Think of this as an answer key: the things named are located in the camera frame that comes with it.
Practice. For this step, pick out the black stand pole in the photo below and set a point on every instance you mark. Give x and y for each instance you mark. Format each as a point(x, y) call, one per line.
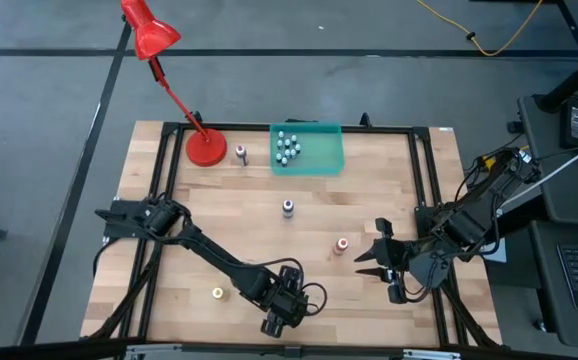
point(574, 82)

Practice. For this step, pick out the black aluminium table frame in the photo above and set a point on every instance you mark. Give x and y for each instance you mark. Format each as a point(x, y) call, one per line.
point(394, 129)

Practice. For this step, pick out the large yellow coloring bottle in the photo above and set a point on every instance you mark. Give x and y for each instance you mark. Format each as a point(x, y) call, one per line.
point(218, 293)

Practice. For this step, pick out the silver metal bracket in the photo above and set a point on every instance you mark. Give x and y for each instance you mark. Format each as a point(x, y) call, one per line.
point(429, 354)
point(149, 351)

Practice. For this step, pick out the black frame clamp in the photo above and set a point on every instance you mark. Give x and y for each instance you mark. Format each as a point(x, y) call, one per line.
point(365, 119)
point(196, 117)

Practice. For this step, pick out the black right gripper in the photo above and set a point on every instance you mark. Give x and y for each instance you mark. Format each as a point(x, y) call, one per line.
point(424, 265)

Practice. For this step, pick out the dark side desk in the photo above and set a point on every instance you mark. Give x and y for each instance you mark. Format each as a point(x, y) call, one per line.
point(544, 300)

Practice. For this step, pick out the teal plastic bin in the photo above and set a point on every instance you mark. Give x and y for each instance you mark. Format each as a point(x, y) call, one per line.
point(319, 155)

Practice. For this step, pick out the large purple coloring bottle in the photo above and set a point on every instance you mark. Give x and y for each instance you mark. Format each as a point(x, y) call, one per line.
point(287, 206)

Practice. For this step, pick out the black table-level camera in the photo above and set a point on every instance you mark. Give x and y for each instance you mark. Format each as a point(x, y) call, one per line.
point(293, 351)

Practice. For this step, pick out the large orange-red coloring bottle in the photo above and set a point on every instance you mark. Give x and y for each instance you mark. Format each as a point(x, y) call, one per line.
point(341, 245)

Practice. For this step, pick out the large dark red coloring bottle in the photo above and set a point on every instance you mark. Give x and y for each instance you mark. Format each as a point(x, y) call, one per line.
point(240, 151)

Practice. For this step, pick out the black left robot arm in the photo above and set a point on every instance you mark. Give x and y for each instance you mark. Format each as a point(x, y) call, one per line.
point(209, 250)

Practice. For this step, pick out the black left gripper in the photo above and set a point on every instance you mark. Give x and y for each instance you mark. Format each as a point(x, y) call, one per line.
point(286, 302)

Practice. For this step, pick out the red desk lamp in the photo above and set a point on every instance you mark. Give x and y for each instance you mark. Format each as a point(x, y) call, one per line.
point(206, 147)

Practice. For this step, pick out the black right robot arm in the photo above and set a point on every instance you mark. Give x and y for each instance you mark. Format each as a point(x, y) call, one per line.
point(461, 227)

